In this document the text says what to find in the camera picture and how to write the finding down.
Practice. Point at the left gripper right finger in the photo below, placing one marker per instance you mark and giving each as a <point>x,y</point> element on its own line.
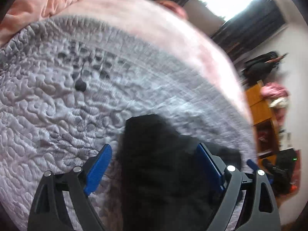
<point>213,167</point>

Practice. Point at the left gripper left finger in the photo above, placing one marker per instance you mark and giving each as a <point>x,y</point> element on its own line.
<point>95,168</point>

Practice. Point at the black pants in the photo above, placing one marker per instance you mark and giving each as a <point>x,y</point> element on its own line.
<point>163,185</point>

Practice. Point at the wooden shelf cabinet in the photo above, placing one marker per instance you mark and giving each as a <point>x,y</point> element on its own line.
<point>267,122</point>

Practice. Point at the small black round object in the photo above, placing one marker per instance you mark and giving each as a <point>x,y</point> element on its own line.
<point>80,85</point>

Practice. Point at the grey quilted bedspread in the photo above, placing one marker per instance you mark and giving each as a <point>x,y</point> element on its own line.
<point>46,125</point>

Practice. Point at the pink clothes pile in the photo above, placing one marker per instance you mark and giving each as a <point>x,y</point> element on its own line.
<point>276,94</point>

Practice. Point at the black curtain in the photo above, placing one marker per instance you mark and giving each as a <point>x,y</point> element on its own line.
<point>247,23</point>

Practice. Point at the pink white bed sheet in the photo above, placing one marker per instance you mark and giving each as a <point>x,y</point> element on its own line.
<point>161,27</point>

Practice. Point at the pink pillow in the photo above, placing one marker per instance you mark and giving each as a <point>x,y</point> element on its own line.
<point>174,7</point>

